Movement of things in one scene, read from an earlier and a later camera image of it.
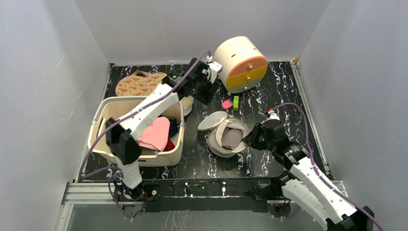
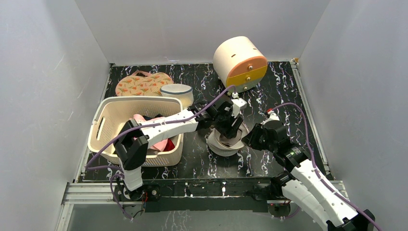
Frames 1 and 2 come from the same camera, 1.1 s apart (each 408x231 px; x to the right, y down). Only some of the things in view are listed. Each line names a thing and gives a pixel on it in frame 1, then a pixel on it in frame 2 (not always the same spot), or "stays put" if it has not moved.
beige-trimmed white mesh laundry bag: x=214 y=124 stays put
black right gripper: x=255 y=138 stays put
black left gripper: x=211 y=88 -> x=230 y=131
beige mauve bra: x=231 y=137 stays put
